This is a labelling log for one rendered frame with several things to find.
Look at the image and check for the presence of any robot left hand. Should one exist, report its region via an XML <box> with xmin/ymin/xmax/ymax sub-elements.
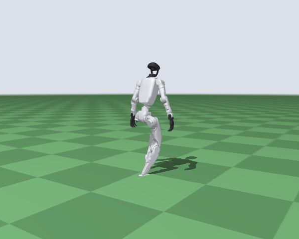
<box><xmin>130</xmin><ymin>113</ymin><xmax>137</xmax><ymax>127</ymax></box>

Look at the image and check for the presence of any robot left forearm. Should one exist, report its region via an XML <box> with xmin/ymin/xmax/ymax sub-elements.
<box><xmin>131</xmin><ymin>100</ymin><xmax>137</xmax><ymax>116</ymax></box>

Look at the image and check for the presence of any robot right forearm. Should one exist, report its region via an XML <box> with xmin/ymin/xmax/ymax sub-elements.
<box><xmin>163</xmin><ymin>96</ymin><xmax>174</xmax><ymax>118</ymax></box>

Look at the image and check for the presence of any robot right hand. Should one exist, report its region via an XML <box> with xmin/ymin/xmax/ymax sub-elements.
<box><xmin>168</xmin><ymin>114</ymin><xmax>174</xmax><ymax>131</ymax></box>

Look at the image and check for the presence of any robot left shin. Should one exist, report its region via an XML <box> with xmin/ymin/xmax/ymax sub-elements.
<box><xmin>147</xmin><ymin>133</ymin><xmax>154</xmax><ymax>154</ymax></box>

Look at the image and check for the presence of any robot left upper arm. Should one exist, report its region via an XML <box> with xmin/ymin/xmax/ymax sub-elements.
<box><xmin>132</xmin><ymin>80</ymin><xmax>141</xmax><ymax>103</ymax></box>

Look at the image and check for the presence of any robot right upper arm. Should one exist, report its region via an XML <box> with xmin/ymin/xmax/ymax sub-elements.
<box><xmin>155</xmin><ymin>79</ymin><xmax>166</xmax><ymax>103</ymax></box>

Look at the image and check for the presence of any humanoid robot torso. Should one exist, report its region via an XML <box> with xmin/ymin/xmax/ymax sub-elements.
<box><xmin>137</xmin><ymin>77</ymin><xmax>159</xmax><ymax>123</ymax></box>

